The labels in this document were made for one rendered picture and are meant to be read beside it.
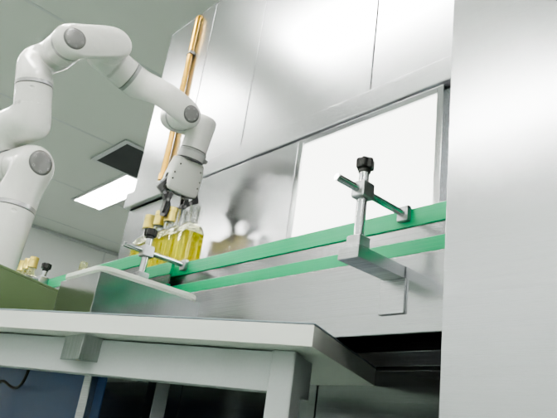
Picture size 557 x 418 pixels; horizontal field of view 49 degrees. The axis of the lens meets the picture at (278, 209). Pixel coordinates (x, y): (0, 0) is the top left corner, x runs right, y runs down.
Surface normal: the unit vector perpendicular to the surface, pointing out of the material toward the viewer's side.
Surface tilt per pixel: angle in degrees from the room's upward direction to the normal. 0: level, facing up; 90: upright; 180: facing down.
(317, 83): 90
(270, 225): 90
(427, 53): 90
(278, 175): 90
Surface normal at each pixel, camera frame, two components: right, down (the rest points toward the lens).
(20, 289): 0.91, -0.03
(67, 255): 0.67, -0.19
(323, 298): -0.73, -0.35
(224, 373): -0.38, -0.40
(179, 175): 0.52, 0.04
